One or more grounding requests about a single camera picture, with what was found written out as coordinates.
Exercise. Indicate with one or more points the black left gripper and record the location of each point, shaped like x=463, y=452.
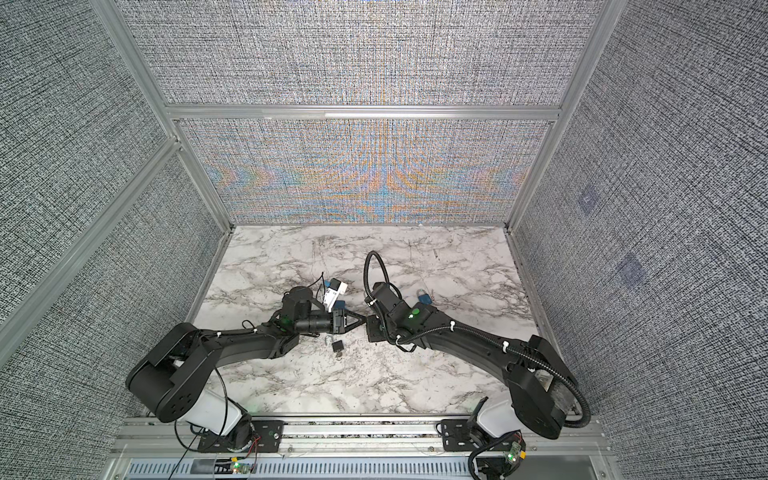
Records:
x=338, y=321

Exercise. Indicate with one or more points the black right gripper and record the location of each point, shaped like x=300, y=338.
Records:
x=371, y=327

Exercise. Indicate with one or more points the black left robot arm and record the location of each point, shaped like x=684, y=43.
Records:
x=170, y=380

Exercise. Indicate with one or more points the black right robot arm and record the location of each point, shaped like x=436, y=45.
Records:
x=544, y=394

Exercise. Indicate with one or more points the green circuit board right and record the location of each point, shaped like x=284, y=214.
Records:
x=515, y=455

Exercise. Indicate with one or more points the green circuit board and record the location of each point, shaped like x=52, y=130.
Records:
x=242, y=466
x=515, y=455

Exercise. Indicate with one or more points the green circuit board left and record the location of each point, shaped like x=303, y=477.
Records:
x=242, y=466

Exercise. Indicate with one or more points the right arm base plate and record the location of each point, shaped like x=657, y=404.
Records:
x=462, y=435

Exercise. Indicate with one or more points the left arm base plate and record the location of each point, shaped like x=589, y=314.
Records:
x=262, y=436

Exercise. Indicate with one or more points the aluminium front rail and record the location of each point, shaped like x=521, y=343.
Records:
x=354, y=446

